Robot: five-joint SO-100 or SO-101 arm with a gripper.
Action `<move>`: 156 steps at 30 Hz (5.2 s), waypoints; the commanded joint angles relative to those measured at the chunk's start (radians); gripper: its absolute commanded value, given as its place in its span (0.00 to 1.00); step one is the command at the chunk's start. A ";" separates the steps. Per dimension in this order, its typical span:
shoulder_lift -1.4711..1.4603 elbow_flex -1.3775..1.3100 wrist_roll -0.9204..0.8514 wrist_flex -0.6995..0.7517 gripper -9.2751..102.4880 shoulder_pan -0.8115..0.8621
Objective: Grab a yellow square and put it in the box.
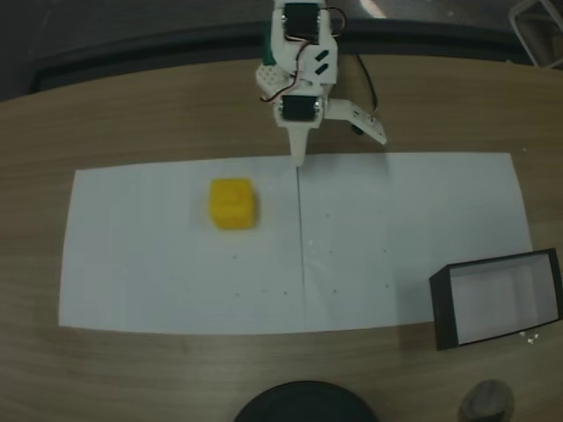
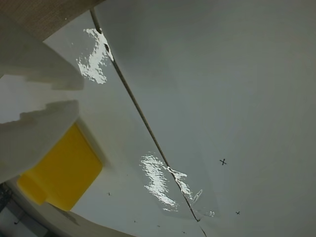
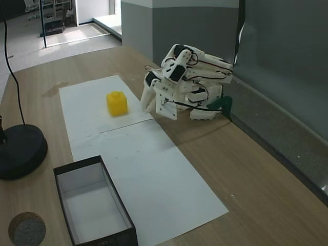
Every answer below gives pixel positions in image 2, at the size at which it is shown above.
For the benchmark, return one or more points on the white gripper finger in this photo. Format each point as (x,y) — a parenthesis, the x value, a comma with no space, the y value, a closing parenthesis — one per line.
(37,61)
(32,140)

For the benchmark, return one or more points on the yellow cube block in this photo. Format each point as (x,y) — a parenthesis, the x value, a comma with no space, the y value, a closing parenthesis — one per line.
(69,170)

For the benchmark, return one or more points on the clear glossy tape strip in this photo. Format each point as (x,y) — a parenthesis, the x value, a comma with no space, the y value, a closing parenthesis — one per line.
(163,182)
(95,59)

